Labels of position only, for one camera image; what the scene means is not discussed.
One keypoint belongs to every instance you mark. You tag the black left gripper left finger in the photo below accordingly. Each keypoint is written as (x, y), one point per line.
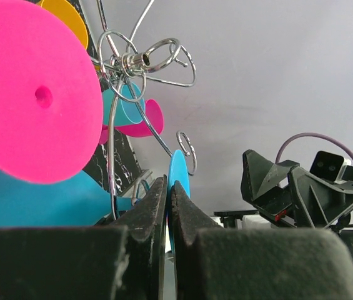
(122, 260)

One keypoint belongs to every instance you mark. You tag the chrome wire wine glass rack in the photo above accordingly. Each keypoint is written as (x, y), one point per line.
(121, 63)

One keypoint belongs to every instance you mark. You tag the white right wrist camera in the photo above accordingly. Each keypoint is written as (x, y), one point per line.
(332, 167)

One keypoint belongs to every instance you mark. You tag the blue wine glass front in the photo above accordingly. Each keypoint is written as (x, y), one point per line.
(75, 202)

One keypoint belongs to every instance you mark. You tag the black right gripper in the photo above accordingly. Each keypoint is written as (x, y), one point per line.
(306, 202)

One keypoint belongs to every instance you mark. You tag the orange wine glass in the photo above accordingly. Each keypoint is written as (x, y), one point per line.
(68, 14)

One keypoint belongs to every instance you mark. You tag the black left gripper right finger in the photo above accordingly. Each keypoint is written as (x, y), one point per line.
(216, 263)

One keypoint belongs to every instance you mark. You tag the blue wine glass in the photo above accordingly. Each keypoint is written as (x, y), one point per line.
(75, 202)
(127, 113)

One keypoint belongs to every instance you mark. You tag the blue wine glass back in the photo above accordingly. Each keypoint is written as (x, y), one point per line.
(127, 113)

